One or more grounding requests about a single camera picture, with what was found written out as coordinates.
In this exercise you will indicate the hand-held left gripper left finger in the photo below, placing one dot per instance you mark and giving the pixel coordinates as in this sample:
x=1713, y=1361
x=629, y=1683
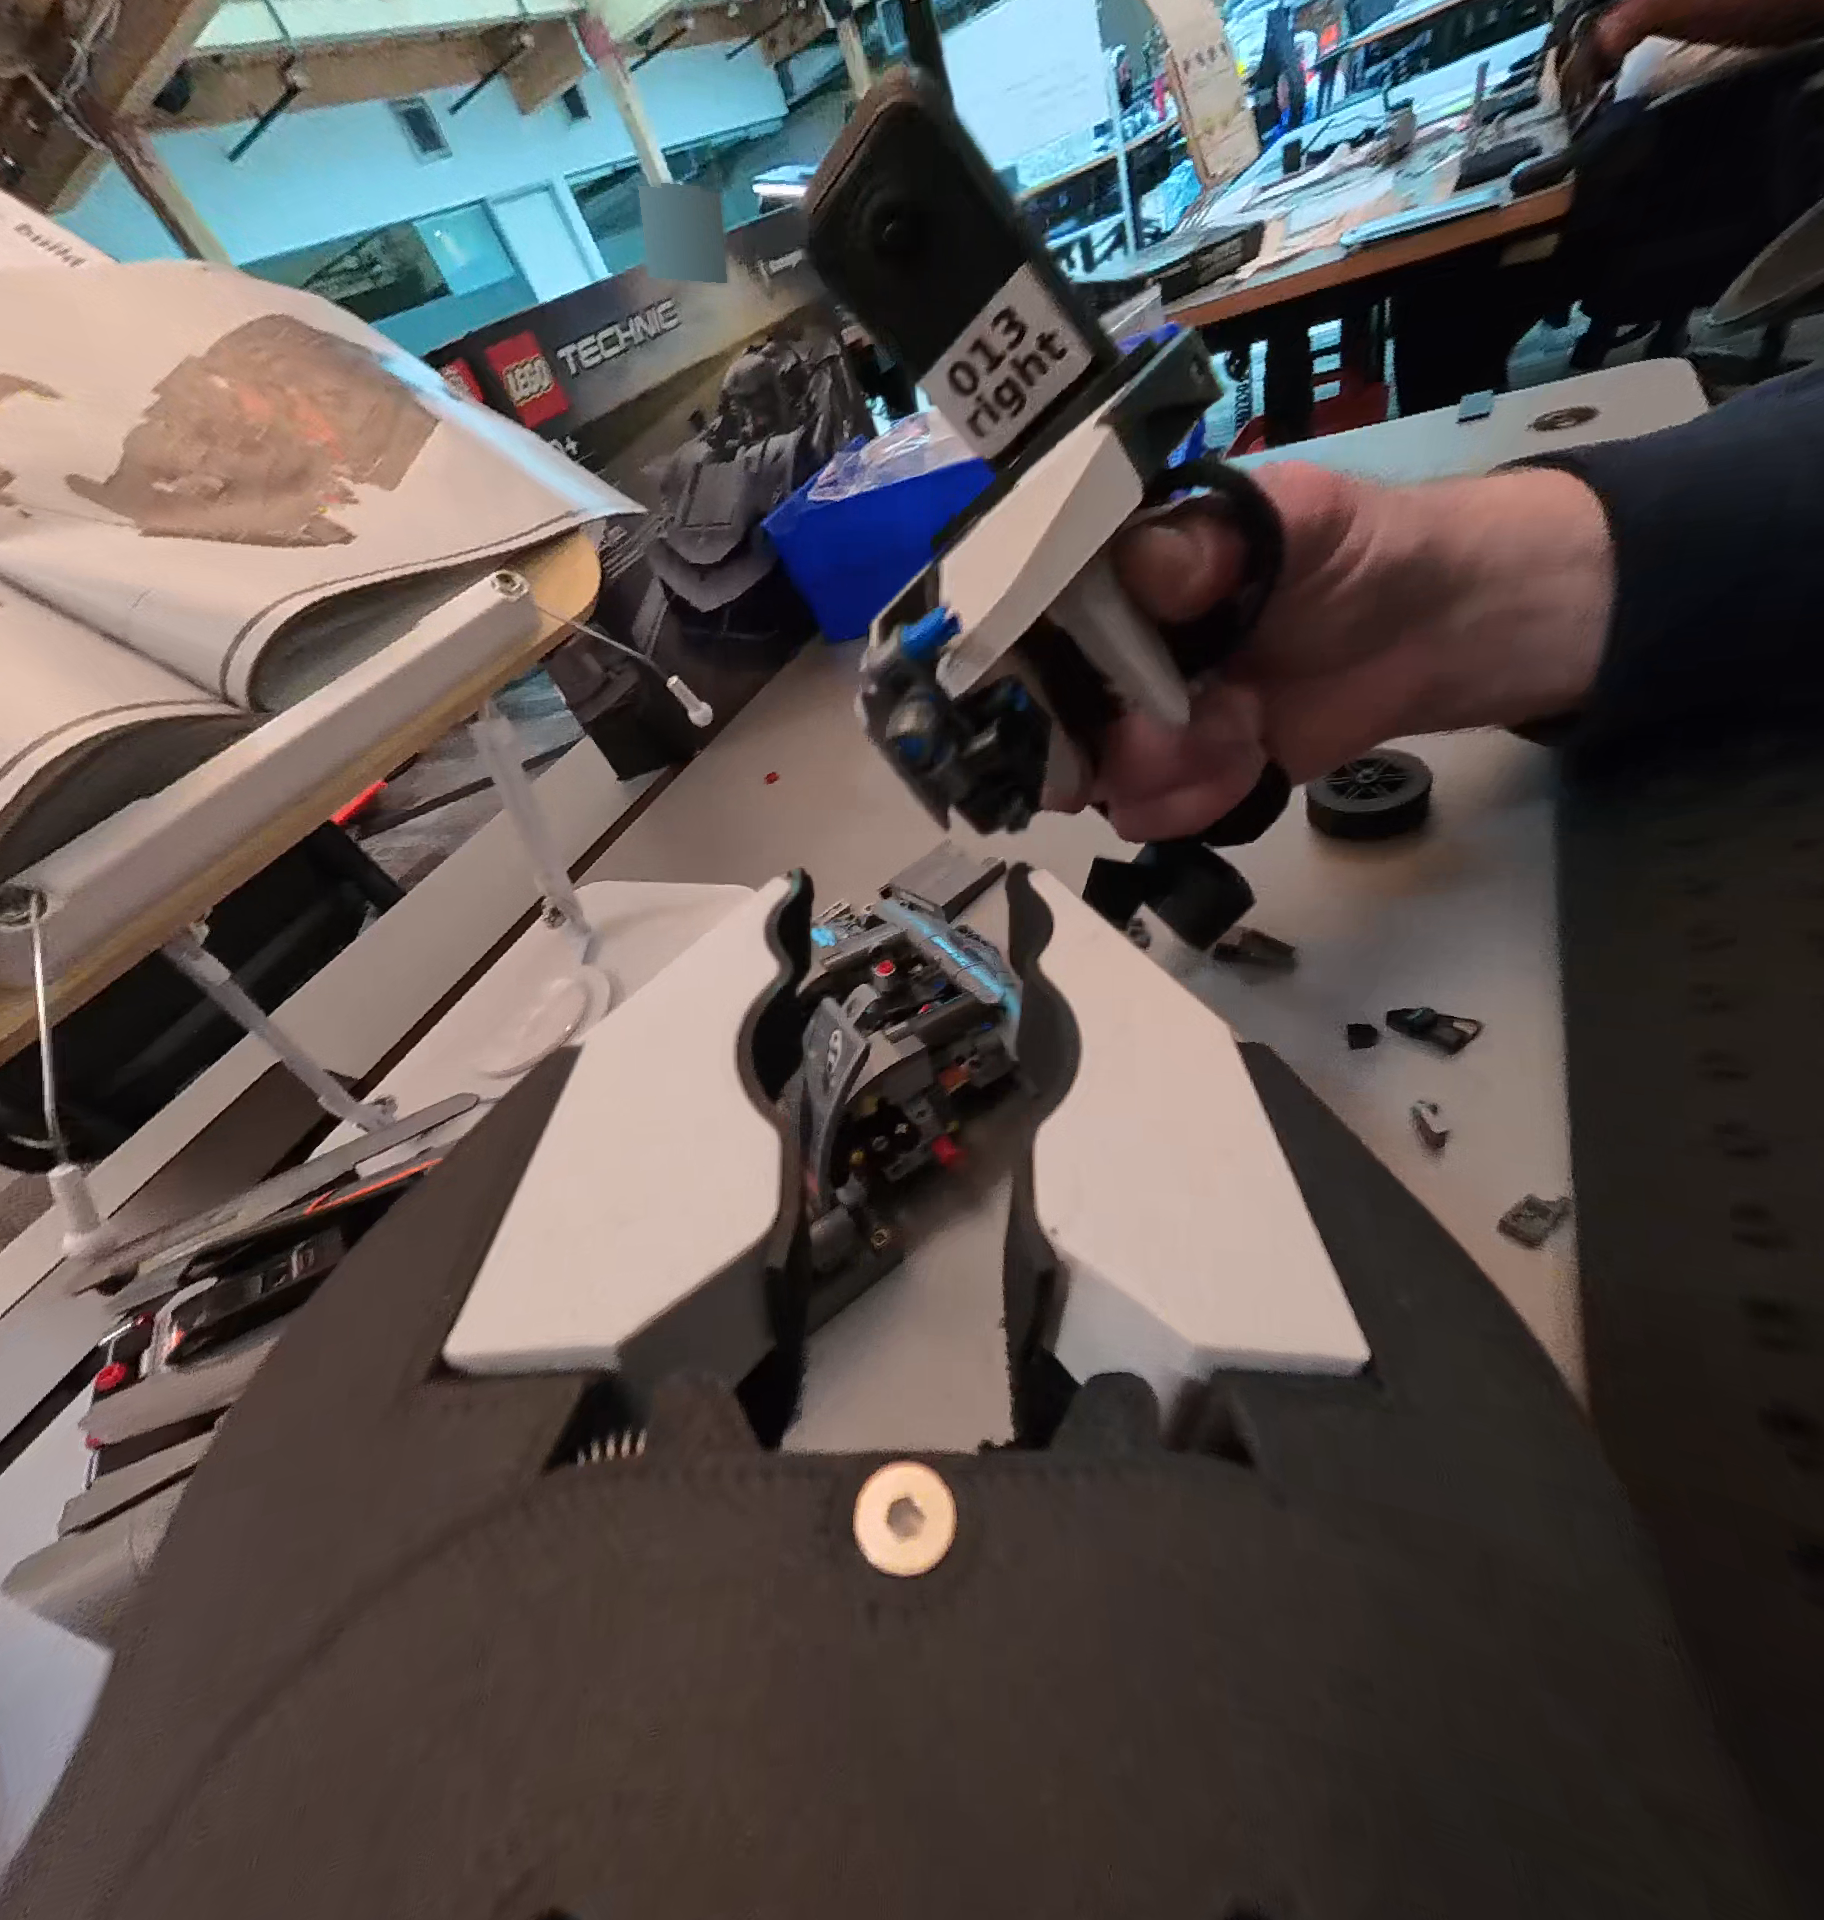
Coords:
x=626, y=1200

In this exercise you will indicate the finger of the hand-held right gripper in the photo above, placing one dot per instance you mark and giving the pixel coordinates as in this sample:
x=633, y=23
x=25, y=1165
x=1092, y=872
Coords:
x=1046, y=555

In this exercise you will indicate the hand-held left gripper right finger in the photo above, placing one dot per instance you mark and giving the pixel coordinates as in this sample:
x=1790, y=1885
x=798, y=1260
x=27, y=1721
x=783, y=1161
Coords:
x=1197, y=1200

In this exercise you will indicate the small black lego assembly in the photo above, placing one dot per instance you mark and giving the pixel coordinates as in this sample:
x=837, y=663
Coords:
x=972, y=751

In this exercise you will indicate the lego car model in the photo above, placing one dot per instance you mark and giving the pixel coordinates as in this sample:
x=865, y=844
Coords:
x=223, y=1305

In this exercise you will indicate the person's right forearm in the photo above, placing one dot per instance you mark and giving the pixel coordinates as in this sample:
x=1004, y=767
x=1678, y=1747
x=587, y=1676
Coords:
x=1737, y=555

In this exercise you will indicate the small brown lego piece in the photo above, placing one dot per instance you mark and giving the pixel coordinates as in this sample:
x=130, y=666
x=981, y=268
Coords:
x=1431, y=1124

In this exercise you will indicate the small black lego piece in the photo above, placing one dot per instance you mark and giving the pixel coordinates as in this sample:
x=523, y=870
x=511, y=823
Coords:
x=1434, y=1028

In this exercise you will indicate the grey lego car section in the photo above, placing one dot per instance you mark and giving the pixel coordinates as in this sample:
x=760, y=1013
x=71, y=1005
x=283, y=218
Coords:
x=896, y=1050

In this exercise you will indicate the dark grey lego panel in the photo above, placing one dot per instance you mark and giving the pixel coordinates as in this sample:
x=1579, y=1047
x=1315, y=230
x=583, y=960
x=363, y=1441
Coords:
x=951, y=872

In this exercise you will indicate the black lego set box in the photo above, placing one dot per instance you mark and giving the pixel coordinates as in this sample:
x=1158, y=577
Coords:
x=626, y=391

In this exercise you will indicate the black lego tyre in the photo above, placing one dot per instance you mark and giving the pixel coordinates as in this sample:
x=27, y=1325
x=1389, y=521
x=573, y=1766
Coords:
x=1370, y=795

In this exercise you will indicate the lego instruction booklet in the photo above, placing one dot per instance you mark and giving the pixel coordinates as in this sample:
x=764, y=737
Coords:
x=177, y=524

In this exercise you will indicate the person's right hand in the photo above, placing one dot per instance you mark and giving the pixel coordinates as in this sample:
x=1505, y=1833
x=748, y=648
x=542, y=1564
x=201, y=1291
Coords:
x=1423, y=614

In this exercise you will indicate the blue storage bin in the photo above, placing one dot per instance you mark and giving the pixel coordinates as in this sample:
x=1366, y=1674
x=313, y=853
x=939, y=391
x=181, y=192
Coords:
x=852, y=540

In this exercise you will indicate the clear plastic bags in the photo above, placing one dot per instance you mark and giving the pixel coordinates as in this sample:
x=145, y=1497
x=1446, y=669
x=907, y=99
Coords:
x=874, y=450

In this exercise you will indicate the brown work desk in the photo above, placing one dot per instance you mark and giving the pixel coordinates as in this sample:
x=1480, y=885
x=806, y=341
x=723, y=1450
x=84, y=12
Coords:
x=1376, y=241

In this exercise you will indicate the black perforated board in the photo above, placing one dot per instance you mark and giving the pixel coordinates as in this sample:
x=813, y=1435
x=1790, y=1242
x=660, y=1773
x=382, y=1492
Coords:
x=1723, y=1275

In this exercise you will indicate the white book stand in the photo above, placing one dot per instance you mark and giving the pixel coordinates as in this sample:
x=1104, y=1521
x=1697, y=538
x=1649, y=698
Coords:
x=326, y=751

